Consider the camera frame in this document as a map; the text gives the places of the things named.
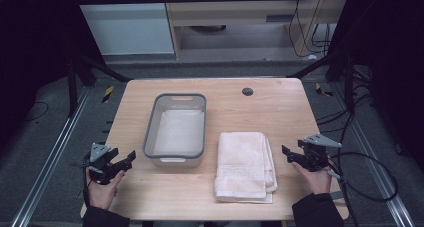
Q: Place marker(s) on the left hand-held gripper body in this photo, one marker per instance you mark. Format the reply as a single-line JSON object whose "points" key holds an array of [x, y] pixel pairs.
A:
{"points": [[100, 167]]}

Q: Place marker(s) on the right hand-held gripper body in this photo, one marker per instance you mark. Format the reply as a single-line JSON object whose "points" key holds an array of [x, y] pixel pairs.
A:
{"points": [[315, 155]]}

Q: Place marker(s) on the person's right hand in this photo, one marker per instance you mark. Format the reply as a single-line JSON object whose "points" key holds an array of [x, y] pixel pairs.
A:
{"points": [[315, 180]]}

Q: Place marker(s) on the person's left hand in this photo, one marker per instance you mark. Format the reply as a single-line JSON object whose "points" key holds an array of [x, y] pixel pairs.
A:
{"points": [[101, 192]]}

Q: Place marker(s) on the grey-rimmed clear plastic basin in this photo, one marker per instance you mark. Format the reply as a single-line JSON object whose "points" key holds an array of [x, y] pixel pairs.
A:
{"points": [[150, 133]]}

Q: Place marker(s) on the folded white patterned towel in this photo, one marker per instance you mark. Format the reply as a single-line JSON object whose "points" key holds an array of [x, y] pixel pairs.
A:
{"points": [[243, 167]]}

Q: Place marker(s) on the yellow black hazard tape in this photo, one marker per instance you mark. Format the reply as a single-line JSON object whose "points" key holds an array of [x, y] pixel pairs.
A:
{"points": [[107, 94], [322, 90]]}

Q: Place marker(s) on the white towel lining basin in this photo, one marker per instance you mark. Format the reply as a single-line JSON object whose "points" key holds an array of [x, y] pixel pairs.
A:
{"points": [[180, 132]]}

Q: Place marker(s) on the black metal stand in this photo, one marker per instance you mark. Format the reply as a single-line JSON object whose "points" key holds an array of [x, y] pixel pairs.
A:
{"points": [[348, 83], [71, 87]]}

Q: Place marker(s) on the white cabinet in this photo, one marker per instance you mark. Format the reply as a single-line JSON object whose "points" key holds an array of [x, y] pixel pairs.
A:
{"points": [[126, 30]]}

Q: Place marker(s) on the light wooden shelf unit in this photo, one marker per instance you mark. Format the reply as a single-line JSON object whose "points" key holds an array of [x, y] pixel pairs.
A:
{"points": [[233, 13]]}

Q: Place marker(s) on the aluminium floor rail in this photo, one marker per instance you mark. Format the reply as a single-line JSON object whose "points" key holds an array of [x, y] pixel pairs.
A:
{"points": [[376, 173], [50, 160]]}

